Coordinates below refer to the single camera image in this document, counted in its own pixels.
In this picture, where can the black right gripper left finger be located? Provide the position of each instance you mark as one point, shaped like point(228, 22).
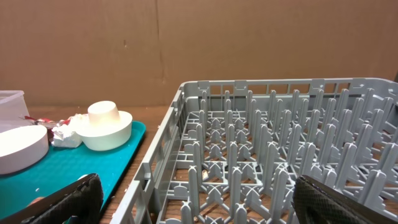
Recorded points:
point(81, 200)

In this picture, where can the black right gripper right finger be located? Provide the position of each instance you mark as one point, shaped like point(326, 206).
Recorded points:
point(315, 202)

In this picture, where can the carrot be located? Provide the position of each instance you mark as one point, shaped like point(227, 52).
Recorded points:
point(35, 200)

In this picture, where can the teal plastic tray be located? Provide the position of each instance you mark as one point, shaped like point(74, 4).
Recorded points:
point(61, 167)

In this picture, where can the crumpled foil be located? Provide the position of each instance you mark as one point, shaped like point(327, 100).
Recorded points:
point(64, 132)

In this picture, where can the pink bowl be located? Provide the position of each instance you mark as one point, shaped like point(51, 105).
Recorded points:
point(22, 147)

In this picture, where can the red snack wrapper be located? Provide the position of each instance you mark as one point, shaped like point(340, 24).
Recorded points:
point(49, 124)

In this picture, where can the cream cup upside down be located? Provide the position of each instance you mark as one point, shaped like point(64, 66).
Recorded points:
point(103, 112)

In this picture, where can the grey dish rack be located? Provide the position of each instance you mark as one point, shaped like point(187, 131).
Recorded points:
point(233, 151)

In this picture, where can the clear plastic bin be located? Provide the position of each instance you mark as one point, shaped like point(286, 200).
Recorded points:
point(13, 110)

